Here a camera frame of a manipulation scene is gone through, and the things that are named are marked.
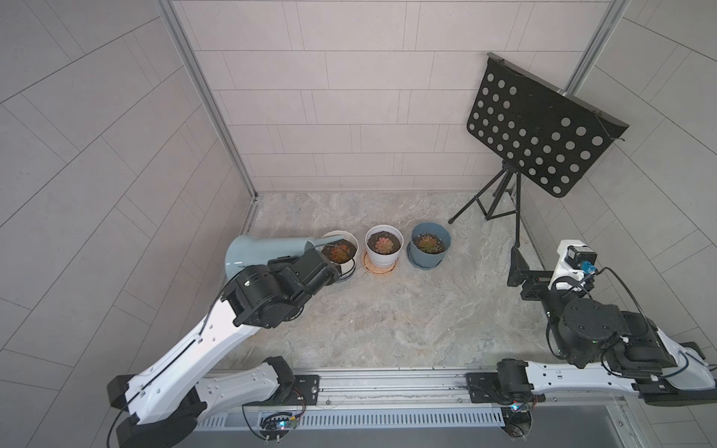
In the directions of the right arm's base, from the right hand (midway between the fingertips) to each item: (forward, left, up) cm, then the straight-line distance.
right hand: (524, 251), depth 57 cm
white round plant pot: (+26, +30, -25) cm, 47 cm away
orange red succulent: (+19, +42, -24) cm, 52 cm away
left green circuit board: (-23, +57, -33) cm, 70 cm away
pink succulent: (+21, +27, -25) cm, 43 cm away
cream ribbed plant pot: (+13, +39, -23) cm, 48 cm away
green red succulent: (+22, +12, -27) cm, 37 cm away
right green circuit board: (-26, -2, -37) cm, 45 cm away
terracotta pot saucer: (+17, +31, -34) cm, 49 cm away
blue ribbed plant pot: (+17, +15, -29) cm, 37 cm away
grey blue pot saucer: (+14, +41, -32) cm, 54 cm away
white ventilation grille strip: (-24, +25, -36) cm, 50 cm away
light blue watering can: (+9, +59, -6) cm, 60 cm away
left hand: (+5, +51, -7) cm, 52 cm away
